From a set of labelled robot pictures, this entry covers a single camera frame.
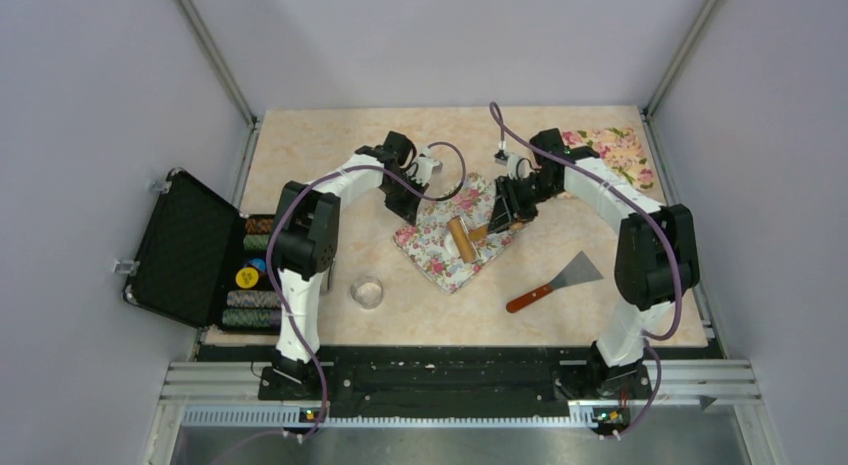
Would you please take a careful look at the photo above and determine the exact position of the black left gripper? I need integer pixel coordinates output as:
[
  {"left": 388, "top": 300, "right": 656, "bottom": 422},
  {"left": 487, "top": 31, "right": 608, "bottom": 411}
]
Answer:
[{"left": 381, "top": 172, "right": 429, "bottom": 225}]

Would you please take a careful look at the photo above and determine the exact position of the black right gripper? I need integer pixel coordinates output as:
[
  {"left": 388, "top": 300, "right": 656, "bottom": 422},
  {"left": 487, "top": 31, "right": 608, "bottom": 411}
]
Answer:
[{"left": 487, "top": 173, "right": 562, "bottom": 235}]

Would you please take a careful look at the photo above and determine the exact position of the white floral tray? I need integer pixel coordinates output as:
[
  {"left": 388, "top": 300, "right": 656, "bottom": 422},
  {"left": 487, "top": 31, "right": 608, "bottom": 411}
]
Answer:
[{"left": 393, "top": 173, "right": 497, "bottom": 294}]

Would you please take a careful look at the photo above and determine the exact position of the wooden dough roller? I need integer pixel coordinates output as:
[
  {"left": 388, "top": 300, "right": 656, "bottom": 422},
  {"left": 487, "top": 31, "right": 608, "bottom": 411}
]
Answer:
[{"left": 444, "top": 216, "right": 526, "bottom": 264}]

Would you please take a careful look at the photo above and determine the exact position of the white dough piece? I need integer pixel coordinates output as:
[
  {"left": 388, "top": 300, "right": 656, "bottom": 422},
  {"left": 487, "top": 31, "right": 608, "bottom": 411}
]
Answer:
[{"left": 444, "top": 230, "right": 475, "bottom": 261}]

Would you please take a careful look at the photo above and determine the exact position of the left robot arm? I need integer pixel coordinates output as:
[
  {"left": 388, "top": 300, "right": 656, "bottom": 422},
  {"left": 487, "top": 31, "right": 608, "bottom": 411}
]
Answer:
[{"left": 266, "top": 132, "right": 442, "bottom": 399}]

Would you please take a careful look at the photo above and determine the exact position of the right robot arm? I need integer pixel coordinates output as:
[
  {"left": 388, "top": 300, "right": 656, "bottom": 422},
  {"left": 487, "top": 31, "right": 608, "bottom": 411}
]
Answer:
[{"left": 487, "top": 129, "right": 700, "bottom": 398}]

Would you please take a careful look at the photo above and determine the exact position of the yellow floral tray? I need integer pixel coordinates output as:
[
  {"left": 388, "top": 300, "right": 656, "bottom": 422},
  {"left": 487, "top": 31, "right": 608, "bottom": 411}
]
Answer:
[{"left": 562, "top": 127, "right": 656, "bottom": 192}]

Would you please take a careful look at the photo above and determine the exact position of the blue poker chip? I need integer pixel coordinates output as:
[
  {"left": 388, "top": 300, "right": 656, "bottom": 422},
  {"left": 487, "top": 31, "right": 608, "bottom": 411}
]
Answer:
[{"left": 246, "top": 258, "right": 267, "bottom": 274}]

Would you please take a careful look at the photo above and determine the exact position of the yellow poker chip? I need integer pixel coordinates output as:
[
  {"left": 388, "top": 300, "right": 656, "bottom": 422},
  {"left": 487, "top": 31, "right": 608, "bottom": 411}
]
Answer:
[{"left": 234, "top": 266, "right": 261, "bottom": 289}]

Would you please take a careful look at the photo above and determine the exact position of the black poker chip case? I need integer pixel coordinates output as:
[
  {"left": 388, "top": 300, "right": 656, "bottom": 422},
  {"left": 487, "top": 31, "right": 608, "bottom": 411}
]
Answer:
[{"left": 123, "top": 168, "right": 282, "bottom": 334}]

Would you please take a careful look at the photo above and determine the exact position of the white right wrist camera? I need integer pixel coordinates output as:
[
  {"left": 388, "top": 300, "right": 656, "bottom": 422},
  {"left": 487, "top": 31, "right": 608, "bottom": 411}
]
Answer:
[{"left": 494, "top": 150, "right": 533, "bottom": 180}]

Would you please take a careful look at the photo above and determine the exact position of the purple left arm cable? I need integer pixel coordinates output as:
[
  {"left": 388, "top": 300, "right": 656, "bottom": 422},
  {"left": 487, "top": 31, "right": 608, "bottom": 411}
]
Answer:
[{"left": 264, "top": 141, "right": 468, "bottom": 443}]

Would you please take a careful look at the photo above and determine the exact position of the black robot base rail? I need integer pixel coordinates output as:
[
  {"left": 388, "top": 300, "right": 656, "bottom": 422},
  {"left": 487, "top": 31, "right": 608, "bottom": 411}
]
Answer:
[{"left": 258, "top": 346, "right": 650, "bottom": 419}]

